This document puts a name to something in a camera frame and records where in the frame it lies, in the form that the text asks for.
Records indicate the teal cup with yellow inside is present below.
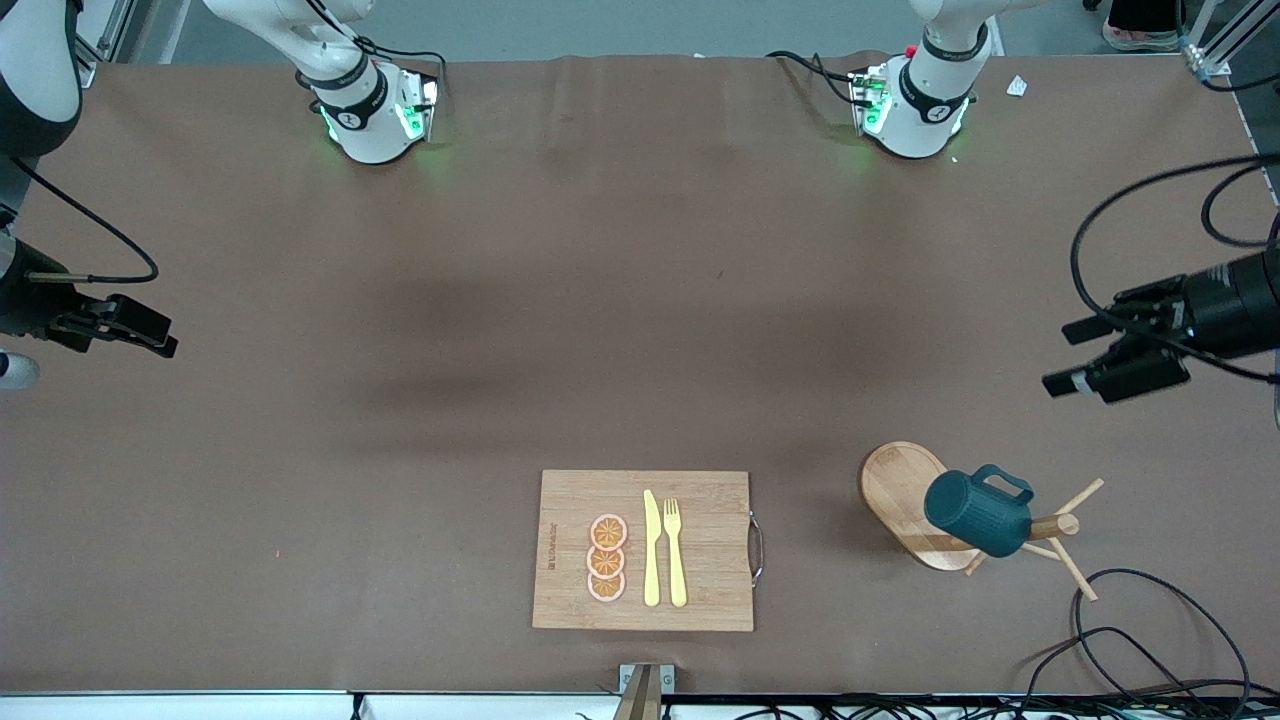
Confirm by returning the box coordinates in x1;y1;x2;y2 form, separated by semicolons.
923;464;1035;558

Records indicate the wooden mug rack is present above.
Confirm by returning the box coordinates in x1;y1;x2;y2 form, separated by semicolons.
858;441;1106;602

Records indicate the person leg with shoe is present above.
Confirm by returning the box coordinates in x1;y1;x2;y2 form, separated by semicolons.
1100;0;1183;51

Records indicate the table cover sheet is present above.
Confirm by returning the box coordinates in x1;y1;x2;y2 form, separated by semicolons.
0;52;1280;697

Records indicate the yellow plastic fork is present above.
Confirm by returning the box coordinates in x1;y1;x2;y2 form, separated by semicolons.
664;498;689;608

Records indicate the yellow plastic knife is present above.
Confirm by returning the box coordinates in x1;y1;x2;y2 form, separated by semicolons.
643;489;663;608

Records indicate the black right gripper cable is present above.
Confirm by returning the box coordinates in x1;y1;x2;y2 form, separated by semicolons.
0;153;159;286

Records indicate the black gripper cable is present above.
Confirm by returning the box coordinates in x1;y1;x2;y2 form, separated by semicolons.
1069;153;1280;387
0;153;159;286

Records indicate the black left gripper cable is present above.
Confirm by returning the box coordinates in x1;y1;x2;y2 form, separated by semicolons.
1069;153;1280;387

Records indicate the long black table cable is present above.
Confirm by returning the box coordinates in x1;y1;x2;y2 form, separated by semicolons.
1072;567;1253;706
1018;626;1211;706

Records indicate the aluminium frame post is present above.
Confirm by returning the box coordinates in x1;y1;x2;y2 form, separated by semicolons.
68;0;136;89
1180;0;1280;79

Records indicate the black right arm base cable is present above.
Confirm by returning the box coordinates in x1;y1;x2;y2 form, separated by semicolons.
305;0;448;86

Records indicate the black arm base cable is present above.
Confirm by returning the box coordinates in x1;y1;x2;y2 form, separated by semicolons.
305;0;448;86
767;50;863;109

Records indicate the black left arm base cable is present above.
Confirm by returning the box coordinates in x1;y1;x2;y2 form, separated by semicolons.
767;50;863;109

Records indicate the metal bracket with pole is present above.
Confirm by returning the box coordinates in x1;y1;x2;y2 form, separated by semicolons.
613;663;677;720

